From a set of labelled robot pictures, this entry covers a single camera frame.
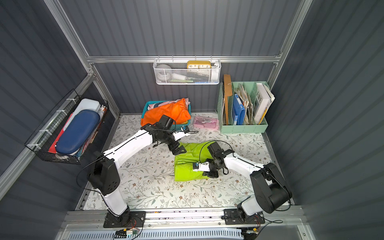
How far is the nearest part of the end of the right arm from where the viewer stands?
0.66 metres

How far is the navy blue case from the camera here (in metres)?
0.64

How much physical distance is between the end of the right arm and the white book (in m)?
0.45
